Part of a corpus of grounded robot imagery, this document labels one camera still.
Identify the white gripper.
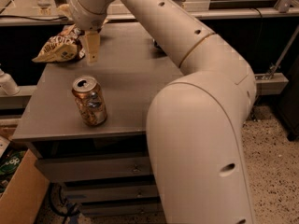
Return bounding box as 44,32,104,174
69,0,114,63

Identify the brown chip bag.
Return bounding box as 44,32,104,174
33,25,85,63

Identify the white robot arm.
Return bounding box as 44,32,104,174
69,0,257,224

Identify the blue chip bag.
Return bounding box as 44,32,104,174
153,39,163,50

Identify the brown soda can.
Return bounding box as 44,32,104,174
72,76,107,126

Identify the grey drawer cabinet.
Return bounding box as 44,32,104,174
13,22,181,217

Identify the white plastic bottle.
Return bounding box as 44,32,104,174
0,69,20,95

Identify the top grey drawer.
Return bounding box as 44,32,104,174
36,156,151,183

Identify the grey drawer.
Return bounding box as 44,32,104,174
80,201,163,217
64,185,158,203
36,156,151,183

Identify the green packaged item in box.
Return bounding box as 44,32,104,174
0,149,26,194

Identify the middle grey drawer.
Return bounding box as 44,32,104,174
64,185,158,203

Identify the cardboard box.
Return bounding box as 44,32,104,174
0,142,50,224

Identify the bottom grey drawer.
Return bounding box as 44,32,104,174
80,201,163,217

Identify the metal frame rail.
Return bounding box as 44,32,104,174
0,7,299,26

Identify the black cable on ledge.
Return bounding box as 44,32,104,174
0,14,68,22

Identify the black cable under cabinet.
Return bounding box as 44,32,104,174
48,184,82,218

